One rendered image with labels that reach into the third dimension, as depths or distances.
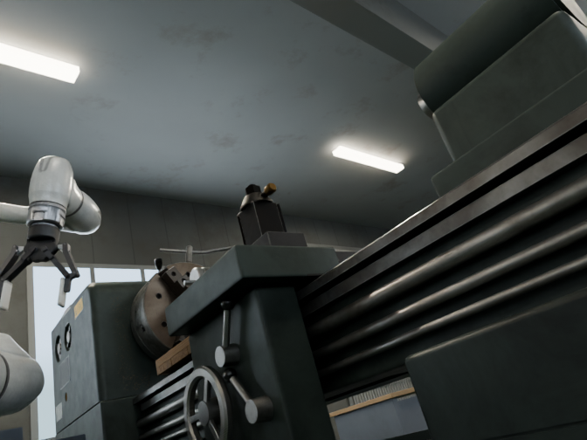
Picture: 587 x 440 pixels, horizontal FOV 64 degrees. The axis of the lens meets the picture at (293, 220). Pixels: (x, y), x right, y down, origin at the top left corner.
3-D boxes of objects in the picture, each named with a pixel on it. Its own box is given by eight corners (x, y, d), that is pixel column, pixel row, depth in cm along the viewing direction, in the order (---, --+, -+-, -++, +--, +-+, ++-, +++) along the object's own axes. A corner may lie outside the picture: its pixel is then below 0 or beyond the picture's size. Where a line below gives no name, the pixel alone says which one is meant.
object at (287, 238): (225, 290, 109) (221, 270, 111) (261, 288, 115) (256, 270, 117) (272, 252, 95) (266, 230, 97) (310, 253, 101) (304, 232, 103)
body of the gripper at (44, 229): (21, 223, 120) (15, 257, 116) (55, 221, 120) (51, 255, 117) (34, 234, 127) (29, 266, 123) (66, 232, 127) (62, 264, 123)
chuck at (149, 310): (127, 359, 140) (138, 264, 156) (223, 367, 156) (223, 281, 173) (138, 350, 134) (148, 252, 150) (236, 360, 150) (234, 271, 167)
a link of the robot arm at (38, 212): (58, 200, 122) (55, 221, 120) (72, 215, 130) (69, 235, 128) (22, 202, 121) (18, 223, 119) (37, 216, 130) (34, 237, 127)
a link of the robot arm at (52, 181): (57, 197, 121) (81, 218, 133) (64, 147, 127) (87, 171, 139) (16, 202, 121) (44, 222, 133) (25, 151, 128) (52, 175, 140)
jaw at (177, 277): (176, 306, 150) (153, 278, 150) (187, 298, 154) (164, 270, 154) (190, 293, 143) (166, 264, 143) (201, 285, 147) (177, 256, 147)
